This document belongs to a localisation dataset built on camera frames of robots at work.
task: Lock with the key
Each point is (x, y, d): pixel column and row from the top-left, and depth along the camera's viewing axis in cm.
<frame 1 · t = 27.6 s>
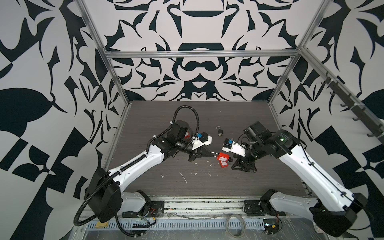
left hand: (214, 151, 68), fingers closed
right hand: (234, 159, 68), fingers open
red padlock with white label: (223, 157, 67), point 25 cm above the table
red padlock: (223, 164, 88), point 3 cm above the table

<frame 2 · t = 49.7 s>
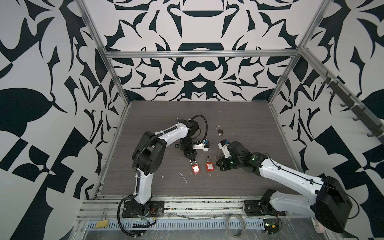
left hand: (192, 155, 88), fingers closed
right hand: (216, 163, 80), fingers closed
red padlock: (210, 165, 89), point 2 cm above the table
red padlock 2: (195, 168, 87), point 3 cm above the table
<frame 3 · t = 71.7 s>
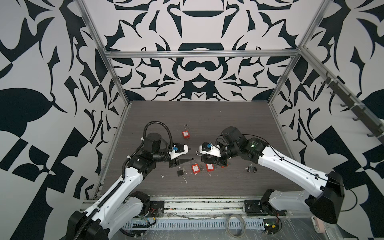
left hand: (190, 149, 72), fingers open
right hand: (206, 155, 72), fingers open
red padlock 3: (186, 134, 102), point 2 cm above the table
bunch of keys: (250, 167, 87), point 4 cm above the table
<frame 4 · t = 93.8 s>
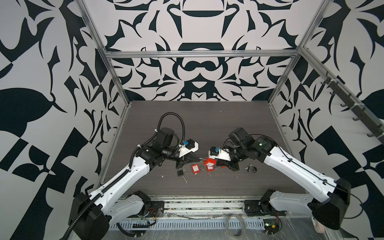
left hand: (200, 156, 69), fingers closed
right hand: (218, 160, 72), fingers closed
red padlock 3: (210, 163, 70), point 21 cm above the table
